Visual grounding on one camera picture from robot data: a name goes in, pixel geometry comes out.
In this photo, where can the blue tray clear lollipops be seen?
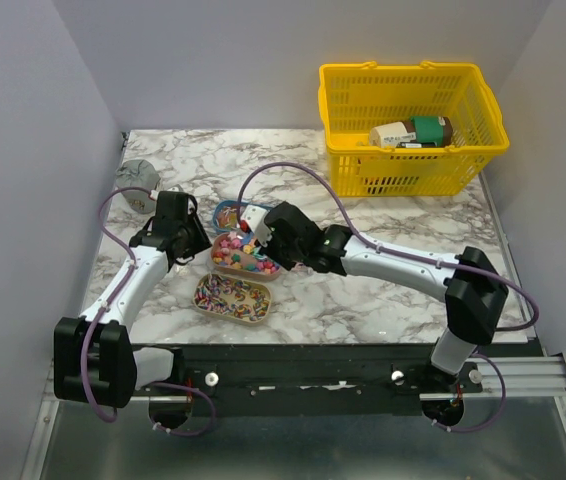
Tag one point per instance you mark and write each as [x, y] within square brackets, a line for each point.
[224, 218]

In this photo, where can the beige tray rainbow lollipops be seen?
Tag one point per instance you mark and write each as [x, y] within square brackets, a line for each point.
[232, 299]

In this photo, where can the pink tray star candies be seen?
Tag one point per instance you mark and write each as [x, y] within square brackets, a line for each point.
[239, 254]

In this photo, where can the grey drawstring pouch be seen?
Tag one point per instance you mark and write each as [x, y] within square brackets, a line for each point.
[138, 173]

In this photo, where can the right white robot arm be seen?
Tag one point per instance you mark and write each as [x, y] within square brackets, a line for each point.
[467, 284]

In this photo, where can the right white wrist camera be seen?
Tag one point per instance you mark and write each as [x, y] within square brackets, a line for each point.
[255, 218]

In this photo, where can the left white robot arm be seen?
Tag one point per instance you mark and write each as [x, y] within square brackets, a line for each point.
[94, 359]

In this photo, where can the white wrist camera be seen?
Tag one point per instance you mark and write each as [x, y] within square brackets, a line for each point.
[255, 218]
[176, 189]

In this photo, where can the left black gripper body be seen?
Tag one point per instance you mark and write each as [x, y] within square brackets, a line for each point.
[196, 239]

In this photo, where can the green brown bottle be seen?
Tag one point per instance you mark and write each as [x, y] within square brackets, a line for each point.
[416, 132]

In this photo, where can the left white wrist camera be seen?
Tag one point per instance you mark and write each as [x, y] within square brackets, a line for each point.
[176, 189]

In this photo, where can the yellow plastic basket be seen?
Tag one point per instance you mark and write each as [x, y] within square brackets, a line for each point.
[355, 98]

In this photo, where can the clear glass jar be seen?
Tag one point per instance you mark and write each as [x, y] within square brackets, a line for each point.
[302, 268]

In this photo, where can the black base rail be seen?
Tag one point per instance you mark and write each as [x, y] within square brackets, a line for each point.
[308, 380]

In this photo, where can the aluminium frame rail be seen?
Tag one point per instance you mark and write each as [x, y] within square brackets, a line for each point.
[524, 377]

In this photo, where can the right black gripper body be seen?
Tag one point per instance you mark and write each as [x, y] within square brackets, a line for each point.
[286, 256]

